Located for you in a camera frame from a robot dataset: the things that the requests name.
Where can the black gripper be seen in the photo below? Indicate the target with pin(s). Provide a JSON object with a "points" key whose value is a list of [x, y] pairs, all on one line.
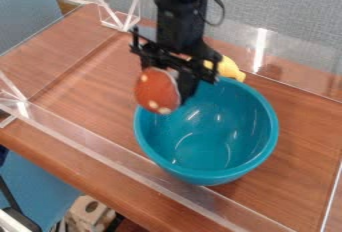
{"points": [[173, 43]]}

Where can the brown white toy mushroom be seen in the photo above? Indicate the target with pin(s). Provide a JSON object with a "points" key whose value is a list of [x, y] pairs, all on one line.
{"points": [[156, 92]]}

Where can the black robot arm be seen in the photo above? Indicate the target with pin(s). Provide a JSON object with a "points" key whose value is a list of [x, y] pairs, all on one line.
{"points": [[213, 18]]}

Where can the blue plastic bowl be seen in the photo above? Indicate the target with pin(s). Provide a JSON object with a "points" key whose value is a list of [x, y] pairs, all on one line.
{"points": [[216, 138]]}

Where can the yellow toy banana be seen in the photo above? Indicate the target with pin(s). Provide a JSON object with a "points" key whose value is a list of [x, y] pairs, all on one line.
{"points": [[224, 68]]}

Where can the clear acrylic back barrier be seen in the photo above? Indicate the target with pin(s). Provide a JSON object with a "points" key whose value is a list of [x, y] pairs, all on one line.
{"points": [[298, 63]]}

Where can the clear acrylic barrier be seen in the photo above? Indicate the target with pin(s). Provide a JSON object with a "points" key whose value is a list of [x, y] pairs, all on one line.
{"points": [[298, 63], [199, 198]]}

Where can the clear acrylic front barrier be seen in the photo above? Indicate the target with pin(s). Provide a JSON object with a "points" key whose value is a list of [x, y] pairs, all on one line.
{"points": [[199, 198]]}

